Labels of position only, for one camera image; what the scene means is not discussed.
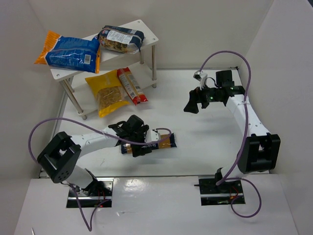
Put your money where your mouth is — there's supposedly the blue orange pasta bag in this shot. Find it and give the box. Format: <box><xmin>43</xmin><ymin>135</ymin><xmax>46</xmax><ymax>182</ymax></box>
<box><xmin>34</xmin><ymin>31</ymin><xmax>100</xmax><ymax>73</ymax></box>

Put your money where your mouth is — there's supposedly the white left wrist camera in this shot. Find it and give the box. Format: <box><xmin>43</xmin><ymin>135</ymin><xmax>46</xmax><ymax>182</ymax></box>
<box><xmin>145</xmin><ymin>129</ymin><xmax>161</xmax><ymax>143</ymax></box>

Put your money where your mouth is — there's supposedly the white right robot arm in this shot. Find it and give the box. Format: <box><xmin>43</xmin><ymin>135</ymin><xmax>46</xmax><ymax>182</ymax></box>
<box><xmin>184</xmin><ymin>70</ymin><xmax>281</xmax><ymax>185</ymax></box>

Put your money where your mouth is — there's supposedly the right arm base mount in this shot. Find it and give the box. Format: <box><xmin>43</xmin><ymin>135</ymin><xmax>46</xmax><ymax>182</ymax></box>
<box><xmin>194</xmin><ymin>177</ymin><xmax>246</xmax><ymax>206</ymax></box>

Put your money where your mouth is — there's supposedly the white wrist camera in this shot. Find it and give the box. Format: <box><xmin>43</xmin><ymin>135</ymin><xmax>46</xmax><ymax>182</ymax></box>
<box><xmin>193</xmin><ymin>71</ymin><xmax>208</xmax><ymax>90</ymax></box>
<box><xmin>145</xmin><ymin>129</ymin><xmax>161</xmax><ymax>143</ymax></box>

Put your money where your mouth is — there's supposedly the dark blue spaghetti packet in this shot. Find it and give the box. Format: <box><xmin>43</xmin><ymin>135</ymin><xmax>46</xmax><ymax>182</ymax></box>
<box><xmin>120</xmin><ymin>133</ymin><xmax>177</xmax><ymax>155</ymax></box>

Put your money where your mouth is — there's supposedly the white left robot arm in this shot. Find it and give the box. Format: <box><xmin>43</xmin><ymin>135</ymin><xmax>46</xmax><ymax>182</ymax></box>
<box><xmin>37</xmin><ymin>115</ymin><xmax>160</xmax><ymax>196</ymax></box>

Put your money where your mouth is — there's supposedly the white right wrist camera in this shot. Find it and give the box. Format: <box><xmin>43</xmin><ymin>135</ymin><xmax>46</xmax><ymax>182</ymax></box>
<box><xmin>193</xmin><ymin>71</ymin><xmax>208</xmax><ymax>90</ymax></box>

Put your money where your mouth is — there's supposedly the yellow fusilli pasta bag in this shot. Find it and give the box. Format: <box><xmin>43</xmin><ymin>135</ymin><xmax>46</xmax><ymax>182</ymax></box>
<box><xmin>85</xmin><ymin>70</ymin><xmax>130</xmax><ymax>118</ymax></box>

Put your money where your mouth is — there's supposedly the dark blue fusilli bag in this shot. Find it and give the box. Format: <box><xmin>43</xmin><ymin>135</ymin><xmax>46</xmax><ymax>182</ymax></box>
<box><xmin>96</xmin><ymin>25</ymin><xmax>145</xmax><ymax>54</ymax></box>

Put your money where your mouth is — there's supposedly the white two-tier shelf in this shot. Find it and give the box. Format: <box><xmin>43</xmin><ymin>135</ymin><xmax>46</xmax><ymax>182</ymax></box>
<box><xmin>50</xmin><ymin>20</ymin><xmax>158</xmax><ymax>119</ymax></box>

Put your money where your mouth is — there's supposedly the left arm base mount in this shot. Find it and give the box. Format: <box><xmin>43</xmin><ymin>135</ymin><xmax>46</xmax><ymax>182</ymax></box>
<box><xmin>75</xmin><ymin>177</ymin><xmax>114</xmax><ymax>208</ymax></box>

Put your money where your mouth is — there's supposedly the red spaghetti packet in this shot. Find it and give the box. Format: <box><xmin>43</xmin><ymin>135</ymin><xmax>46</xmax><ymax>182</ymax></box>
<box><xmin>117</xmin><ymin>67</ymin><xmax>148</xmax><ymax>105</ymax></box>

